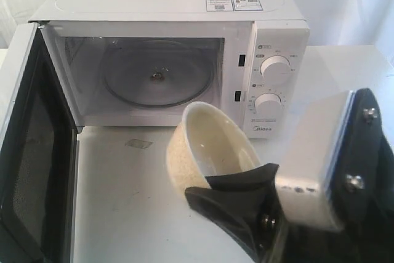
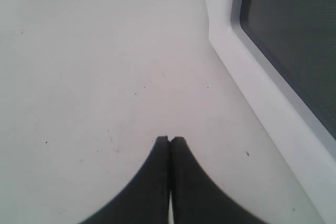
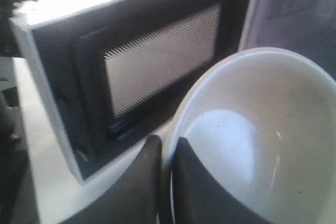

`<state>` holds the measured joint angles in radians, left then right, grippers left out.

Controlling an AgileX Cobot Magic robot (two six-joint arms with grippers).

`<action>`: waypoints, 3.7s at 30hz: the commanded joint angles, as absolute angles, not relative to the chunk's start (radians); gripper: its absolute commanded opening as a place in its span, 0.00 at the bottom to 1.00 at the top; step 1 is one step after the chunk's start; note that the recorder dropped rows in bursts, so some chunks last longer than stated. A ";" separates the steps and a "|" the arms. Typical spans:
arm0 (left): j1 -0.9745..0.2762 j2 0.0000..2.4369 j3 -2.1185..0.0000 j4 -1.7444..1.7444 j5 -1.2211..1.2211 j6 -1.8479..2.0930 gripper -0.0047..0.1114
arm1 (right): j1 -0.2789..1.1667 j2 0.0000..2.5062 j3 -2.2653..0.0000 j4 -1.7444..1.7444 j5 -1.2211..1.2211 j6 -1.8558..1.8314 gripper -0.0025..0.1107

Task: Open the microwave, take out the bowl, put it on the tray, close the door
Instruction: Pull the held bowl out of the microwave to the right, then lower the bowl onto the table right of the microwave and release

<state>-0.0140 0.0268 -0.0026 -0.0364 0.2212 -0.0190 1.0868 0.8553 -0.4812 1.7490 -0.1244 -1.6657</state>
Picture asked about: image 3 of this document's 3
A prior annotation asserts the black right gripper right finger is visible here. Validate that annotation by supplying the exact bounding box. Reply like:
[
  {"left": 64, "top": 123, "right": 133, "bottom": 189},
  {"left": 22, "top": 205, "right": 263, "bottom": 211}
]
[{"left": 170, "top": 137, "right": 287, "bottom": 224}]

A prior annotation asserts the white Midea microwave body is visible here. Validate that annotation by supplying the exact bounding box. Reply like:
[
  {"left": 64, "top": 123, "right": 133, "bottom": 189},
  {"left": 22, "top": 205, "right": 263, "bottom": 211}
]
[{"left": 239, "top": 0, "right": 335, "bottom": 50}]

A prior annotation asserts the white ceramic bowl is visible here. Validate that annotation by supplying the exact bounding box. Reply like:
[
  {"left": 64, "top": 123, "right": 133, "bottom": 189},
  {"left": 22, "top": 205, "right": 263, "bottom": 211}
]
[{"left": 161, "top": 47, "right": 335, "bottom": 223}]

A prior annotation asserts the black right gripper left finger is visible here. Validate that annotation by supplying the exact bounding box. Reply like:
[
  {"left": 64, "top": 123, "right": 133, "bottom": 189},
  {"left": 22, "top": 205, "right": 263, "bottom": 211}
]
[{"left": 64, "top": 135, "right": 162, "bottom": 223}]

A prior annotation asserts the white microwave door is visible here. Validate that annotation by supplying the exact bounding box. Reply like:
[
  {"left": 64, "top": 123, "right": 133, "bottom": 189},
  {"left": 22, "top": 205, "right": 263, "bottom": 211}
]
[{"left": 10, "top": 0, "right": 249, "bottom": 180}]

